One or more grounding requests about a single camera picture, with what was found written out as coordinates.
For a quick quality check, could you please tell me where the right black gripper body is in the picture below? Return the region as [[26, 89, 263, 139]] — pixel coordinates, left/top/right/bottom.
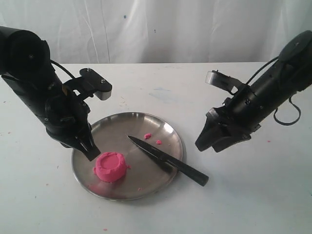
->
[[206, 107, 261, 136]]

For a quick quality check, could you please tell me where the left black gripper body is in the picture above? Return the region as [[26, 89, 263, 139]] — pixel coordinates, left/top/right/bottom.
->
[[44, 94, 92, 148]]

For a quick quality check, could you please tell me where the pink dough lump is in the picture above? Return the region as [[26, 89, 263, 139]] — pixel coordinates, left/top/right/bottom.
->
[[93, 152, 131, 183]]

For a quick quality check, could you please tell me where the black knife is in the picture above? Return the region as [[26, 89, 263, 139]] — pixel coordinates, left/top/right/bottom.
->
[[127, 135, 209, 186]]

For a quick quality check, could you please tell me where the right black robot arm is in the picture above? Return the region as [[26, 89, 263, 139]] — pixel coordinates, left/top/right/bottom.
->
[[195, 30, 312, 152]]

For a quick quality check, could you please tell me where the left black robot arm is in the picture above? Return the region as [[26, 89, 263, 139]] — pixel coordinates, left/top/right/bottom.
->
[[0, 26, 100, 161]]

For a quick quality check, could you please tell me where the pink dough crumb large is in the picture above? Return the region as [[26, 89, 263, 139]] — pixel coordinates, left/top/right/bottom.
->
[[144, 133, 152, 139]]

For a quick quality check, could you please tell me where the round steel plate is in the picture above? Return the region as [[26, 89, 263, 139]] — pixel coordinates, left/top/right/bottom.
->
[[72, 112, 184, 201]]

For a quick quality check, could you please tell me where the white backdrop curtain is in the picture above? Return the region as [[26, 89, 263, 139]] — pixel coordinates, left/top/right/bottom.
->
[[0, 0, 312, 63]]

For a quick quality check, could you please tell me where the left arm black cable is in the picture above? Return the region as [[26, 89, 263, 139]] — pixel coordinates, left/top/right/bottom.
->
[[51, 60, 76, 80]]

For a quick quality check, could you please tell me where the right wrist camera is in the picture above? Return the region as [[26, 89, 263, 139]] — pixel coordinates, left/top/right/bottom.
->
[[205, 70, 242, 95]]

